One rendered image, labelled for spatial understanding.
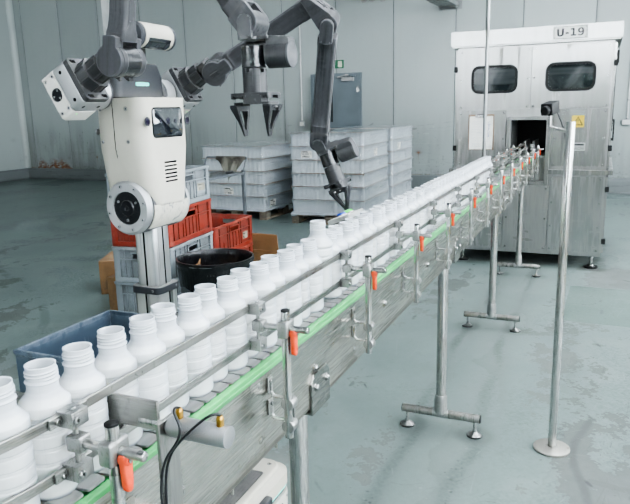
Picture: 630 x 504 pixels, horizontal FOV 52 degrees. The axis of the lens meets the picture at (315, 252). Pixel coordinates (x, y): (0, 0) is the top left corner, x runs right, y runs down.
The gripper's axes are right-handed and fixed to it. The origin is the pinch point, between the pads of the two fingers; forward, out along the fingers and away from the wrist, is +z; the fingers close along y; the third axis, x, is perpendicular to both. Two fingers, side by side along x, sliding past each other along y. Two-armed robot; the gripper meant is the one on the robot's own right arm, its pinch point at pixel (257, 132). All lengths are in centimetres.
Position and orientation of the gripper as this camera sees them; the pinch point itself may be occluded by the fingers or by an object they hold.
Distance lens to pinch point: 156.3
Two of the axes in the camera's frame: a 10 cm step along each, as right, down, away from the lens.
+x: 3.9, -2.1, 9.0
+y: 9.2, 0.5, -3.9
